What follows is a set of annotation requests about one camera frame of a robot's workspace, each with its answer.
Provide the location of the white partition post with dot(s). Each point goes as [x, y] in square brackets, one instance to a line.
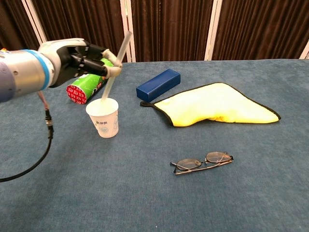
[305, 52]
[33, 21]
[126, 14]
[212, 31]

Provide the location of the translucent white straw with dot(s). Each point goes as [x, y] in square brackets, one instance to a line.
[123, 48]

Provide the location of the blue rectangular box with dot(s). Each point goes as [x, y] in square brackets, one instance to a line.
[157, 84]

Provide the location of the metal frame eyeglasses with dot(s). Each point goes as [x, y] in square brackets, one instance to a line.
[188, 164]

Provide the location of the yellow plush duck toy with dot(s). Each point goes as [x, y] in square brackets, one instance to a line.
[3, 50]

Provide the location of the dark brown curtain panel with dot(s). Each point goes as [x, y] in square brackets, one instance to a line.
[260, 29]
[12, 24]
[84, 19]
[169, 29]

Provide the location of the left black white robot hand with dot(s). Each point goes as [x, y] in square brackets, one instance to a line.
[70, 60]

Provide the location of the yellow cloth with black trim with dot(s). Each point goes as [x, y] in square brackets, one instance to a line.
[217, 104]

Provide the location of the green chip can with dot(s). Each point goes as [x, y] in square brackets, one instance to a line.
[89, 84]

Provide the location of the blue felt table cover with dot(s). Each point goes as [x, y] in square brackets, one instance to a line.
[144, 193]

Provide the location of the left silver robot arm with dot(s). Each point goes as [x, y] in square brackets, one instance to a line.
[24, 70]

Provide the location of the white paper cup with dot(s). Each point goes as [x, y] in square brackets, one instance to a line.
[106, 123]

